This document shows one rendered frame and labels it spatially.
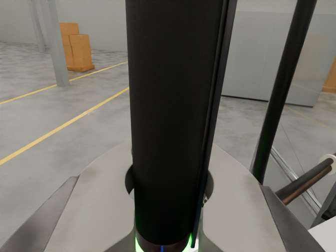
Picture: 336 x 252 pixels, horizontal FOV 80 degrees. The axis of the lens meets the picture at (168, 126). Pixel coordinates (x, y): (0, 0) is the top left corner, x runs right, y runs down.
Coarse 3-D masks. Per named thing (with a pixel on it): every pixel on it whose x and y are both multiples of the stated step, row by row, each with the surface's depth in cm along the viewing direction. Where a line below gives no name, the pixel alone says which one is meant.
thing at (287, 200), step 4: (328, 168) 30; (320, 172) 29; (324, 172) 29; (328, 172) 30; (316, 176) 28; (320, 176) 28; (312, 180) 27; (316, 180) 28; (304, 184) 26; (308, 184) 27; (312, 184) 27; (300, 188) 26; (304, 188) 26; (292, 192) 25; (296, 192) 25; (300, 192) 25; (288, 196) 24; (292, 196) 25; (296, 196) 25; (284, 200) 24; (288, 200) 24; (292, 200) 25
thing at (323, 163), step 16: (304, 0) 11; (304, 16) 11; (288, 32) 12; (304, 32) 11; (288, 48) 12; (288, 64) 12; (288, 80) 13; (272, 96) 14; (272, 112) 14; (272, 128) 14; (256, 160) 16; (320, 160) 31; (256, 176) 17; (304, 176) 26; (288, 192) 23
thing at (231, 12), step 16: (224, 0) 7; (224, 16) 7; (224, 32) 7; (224, 48) 7; (224, 64) 7; (208, 112) 9; (208, 128) 9; (208, 144) 9; (208, 160) 9; (192, 224) 12; (192, 240) 12
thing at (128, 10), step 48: (144, 0) 6; (192, 0) 6; (144, 48) 6; (192, 48) 6; (144, 96) 7; (192, 96) 7; (144, 144) 8; (192, 144) 8; (144, 192) 9; (192, 192) 10
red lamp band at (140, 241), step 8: (136, 232) 11; (136, 240) 12; (144, 240) 11; (184, 240) 11; (144, 248) 11; (152, 248) 11; (160, 248) 10; (168, 248) 11; (176, 248) 11; (184, 248) 11
